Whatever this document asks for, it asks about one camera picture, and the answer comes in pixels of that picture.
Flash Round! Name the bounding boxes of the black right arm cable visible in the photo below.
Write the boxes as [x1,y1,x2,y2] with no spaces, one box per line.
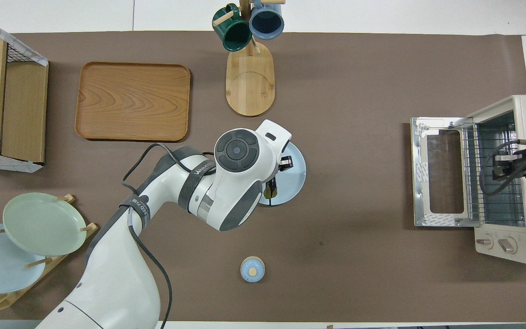
[479,138,526,197]

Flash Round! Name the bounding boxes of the white toaster oven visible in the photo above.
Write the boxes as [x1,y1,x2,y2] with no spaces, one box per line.
[410,95,526,265]

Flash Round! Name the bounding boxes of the blue mug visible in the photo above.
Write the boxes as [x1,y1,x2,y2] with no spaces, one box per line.
[248,0,285,40]

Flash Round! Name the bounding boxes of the wooden mug tree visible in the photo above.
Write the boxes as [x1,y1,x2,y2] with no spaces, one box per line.
[212,0,286,117]

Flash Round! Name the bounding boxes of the pale green racked plate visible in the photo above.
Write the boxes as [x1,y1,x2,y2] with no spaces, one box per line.
[3,192,88,256]

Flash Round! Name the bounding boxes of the brown table mat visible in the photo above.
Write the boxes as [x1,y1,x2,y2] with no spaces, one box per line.
[0,31,526,323]

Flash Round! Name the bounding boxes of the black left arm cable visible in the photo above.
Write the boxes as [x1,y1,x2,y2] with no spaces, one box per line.
[123,143,216,329]

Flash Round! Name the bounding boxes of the dark green mug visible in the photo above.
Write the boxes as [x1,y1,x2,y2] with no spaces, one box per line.
[212,4,253,52]

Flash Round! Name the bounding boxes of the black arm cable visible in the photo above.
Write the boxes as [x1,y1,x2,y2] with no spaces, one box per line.
[479,138,526,197]
[123,143,216,329]

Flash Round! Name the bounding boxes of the wooden plate rack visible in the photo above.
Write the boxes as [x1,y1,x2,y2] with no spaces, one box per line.
[0,194,99,313]

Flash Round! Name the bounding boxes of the wooden tray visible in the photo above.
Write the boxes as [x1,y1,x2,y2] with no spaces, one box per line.
[75,62,191,142]

